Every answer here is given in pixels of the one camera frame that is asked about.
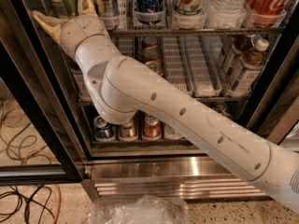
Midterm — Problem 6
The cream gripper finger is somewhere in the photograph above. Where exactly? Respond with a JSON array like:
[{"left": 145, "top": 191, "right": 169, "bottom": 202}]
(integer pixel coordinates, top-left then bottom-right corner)
[
  {"left": 78, "top": 0, "right": 96, "bottom": 16},
  {"left": 32, "top": 10, "right": 64, "bottom": 44}
]

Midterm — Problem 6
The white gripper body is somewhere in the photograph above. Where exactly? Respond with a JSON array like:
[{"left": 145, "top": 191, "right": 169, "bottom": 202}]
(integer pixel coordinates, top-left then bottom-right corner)
[{"left": 60, "top": 15, "right": 110, "bottom": 60}]

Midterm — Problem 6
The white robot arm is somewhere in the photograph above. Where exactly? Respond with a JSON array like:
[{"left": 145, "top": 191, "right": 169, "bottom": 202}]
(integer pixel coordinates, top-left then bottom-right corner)
[{"left": 32, "top": 7, "right": 299, "bottom": 212}]

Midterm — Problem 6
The silver slim can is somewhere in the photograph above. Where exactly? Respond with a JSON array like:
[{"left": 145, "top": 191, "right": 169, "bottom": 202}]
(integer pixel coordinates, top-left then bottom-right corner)
[{"left": 94, "top": 0, "right": 119, "bottom": 18}]

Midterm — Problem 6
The white empty shelf tray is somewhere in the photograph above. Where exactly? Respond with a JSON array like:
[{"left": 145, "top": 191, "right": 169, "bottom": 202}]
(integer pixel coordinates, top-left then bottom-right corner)
[
  {"left": 162, "top": 37, "right": 193, "bottom": 95},
  {"left": 184, "top": 36, "right": 222, "bottom": 98},
  {"left": 118, "top": 37, "right": 135, "bottom": 57}
]

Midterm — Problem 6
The front coca-cola can middle shelf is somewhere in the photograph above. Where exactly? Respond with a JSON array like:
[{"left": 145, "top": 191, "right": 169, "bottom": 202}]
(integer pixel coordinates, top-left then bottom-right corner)
[{"left": 145, "top": 61, "right": 164, "bottom": 77}]

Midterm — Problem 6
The blue can bottom shelf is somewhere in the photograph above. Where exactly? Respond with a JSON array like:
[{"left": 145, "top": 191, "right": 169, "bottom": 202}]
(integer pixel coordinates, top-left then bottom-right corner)
[{"left": 93, "top": 116, "right": 114, "bottom": 140}]

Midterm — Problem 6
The glass fridge door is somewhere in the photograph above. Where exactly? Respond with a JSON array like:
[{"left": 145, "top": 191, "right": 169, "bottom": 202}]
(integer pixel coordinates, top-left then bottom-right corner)
[{"left": 0, "top": 0, "right": 85, "bottom": 185}]

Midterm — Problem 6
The gold can bottom shelf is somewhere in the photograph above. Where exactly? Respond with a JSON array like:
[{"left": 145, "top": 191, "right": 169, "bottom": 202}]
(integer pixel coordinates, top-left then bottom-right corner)
[{"left": 119, "top": 119, "right": 137, "bottom": 139}]

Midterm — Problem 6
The red can bottom shelf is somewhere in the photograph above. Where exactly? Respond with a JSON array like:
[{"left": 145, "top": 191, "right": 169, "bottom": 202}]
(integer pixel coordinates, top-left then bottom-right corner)
[{"left": 143, "top": 114, "right": 161, "bottom": 139}]

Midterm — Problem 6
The water bottle bottom shelf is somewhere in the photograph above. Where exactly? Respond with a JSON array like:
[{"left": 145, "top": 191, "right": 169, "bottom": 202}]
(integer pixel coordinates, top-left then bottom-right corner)
[{"left": 164, "top": 124, "right": 182, "bottom": 140}]

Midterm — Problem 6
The bronze can bottom shelf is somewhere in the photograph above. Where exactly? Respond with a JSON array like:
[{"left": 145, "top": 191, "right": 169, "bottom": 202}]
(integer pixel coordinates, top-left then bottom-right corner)
[{"left": 213, "top": 105, "right": 233, "bottom": 119}]

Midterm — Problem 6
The front left tea bottle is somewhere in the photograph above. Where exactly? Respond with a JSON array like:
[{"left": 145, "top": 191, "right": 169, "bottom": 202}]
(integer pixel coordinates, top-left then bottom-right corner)
[{"left": 71, "top": 69, "right": 92, "bottom": 102}]

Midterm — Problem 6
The tea bottle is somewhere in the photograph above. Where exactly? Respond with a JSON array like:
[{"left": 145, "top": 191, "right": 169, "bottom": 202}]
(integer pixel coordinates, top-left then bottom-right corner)
[
  {"left": 71, "top": 69, "right": 92, "bottom": 102},
  {"left": 228, "top": 38, "right": 269, "bottom": 92},
  {"left": 218, "top": 35, "right": 254, "bottom": 74}
]

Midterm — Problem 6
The rear right tea bottle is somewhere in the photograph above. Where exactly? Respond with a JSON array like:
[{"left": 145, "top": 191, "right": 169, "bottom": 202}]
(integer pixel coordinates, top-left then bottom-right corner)
[{"left": 218, "top": 35, "right": 254, "bottom": 74}]

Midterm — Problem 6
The front right tea bottle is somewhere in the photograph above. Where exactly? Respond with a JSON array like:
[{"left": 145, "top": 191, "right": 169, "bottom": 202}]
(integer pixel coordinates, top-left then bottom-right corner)
[{"left": 228, "top": 38, "right": 269, "bottom": 92}]

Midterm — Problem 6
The clear plastic bin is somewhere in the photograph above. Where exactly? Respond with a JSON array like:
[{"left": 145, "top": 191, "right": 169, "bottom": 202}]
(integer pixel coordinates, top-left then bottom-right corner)
[{"left": 88, "top": 194, "right": 190, "bottom": 224}]

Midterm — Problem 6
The orange cable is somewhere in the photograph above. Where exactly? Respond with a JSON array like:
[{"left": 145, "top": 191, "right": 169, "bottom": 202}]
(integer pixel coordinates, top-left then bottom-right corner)
[{"left": 0, "top": 105, "right": 63, "bottom": 224}]

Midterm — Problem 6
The black cable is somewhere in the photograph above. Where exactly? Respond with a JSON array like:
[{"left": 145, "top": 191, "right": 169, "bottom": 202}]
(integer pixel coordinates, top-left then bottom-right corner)
[{"left": 0, "top": 96, "right": 56, "bottom": 224}]

